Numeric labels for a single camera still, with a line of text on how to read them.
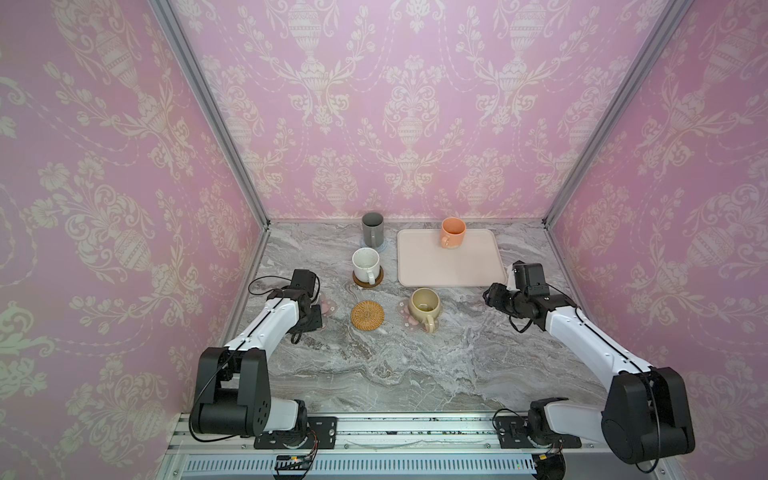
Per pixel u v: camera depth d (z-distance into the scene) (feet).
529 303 2.12
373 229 3.46
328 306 3.19
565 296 1.98
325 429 2.44
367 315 3.10
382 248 3.69
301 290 2.34
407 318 3.09
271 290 2.13
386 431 2.49
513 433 2.39
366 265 3.35
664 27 2.31
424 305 3.11
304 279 2.41
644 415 1.32
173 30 2.35
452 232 3.56
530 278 2.21
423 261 3.52
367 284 3.19
